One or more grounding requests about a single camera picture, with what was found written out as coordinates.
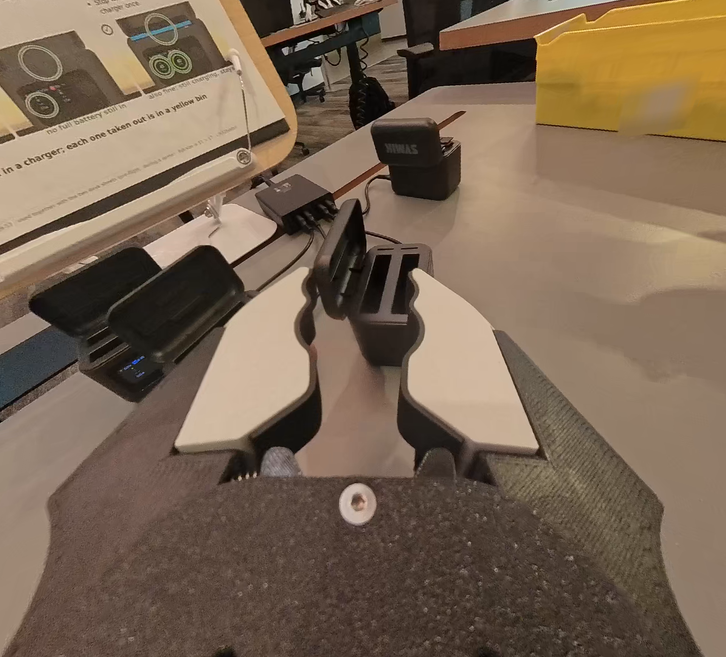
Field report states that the white base mat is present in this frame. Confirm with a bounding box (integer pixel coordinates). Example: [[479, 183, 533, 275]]
[[148, 204, 279, 270]]

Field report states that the black computer monitor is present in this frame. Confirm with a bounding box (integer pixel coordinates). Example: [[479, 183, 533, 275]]
[[236, 0, 296, 40]]

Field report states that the white clip bar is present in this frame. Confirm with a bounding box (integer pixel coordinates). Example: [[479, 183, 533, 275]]
[[0, 147, 256, 272]]

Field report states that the yellow plastic bin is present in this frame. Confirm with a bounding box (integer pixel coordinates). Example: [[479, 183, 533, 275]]
[[535, 0, 726, 143]]

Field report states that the thin grey cord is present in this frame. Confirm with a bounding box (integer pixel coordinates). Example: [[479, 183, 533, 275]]
[[227, 51, 256, 164]]

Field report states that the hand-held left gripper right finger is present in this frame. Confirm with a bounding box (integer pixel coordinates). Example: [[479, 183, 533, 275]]
[[397, 268, 540, 456]]

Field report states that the wooden instruction board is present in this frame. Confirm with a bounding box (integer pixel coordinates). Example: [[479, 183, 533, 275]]
[[0, 0, 298, 289]]

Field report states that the black battery charger case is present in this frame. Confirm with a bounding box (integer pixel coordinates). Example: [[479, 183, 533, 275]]
[[312, 198, 434, 369], [78, 246, 246, 403], [29, 246, 162, 340], [370, 118, 464, 202]]

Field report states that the black charging hub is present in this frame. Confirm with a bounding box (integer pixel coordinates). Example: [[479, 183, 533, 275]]
[[254, 174, 341, 235]]

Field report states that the wooden desk with monitors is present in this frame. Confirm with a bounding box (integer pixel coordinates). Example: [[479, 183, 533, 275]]
[[259, 0, 400, 79]]

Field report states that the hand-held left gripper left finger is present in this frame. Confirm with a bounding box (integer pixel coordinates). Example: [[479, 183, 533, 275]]
[[174, 268, 324, 454]]

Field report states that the dark flat mat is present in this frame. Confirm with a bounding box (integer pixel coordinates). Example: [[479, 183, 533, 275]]
[[0, 323, 80, 414]]

